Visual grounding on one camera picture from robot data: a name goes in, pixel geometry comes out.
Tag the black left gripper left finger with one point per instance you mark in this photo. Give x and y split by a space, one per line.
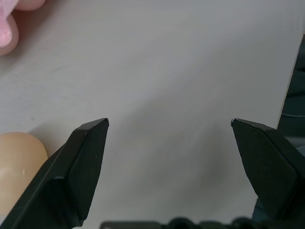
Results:
71 176

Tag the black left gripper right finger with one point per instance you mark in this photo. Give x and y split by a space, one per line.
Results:
269 171

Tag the beige egg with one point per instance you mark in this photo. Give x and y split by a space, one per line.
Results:
19 164

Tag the pink egg carton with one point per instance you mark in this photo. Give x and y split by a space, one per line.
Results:
7 26

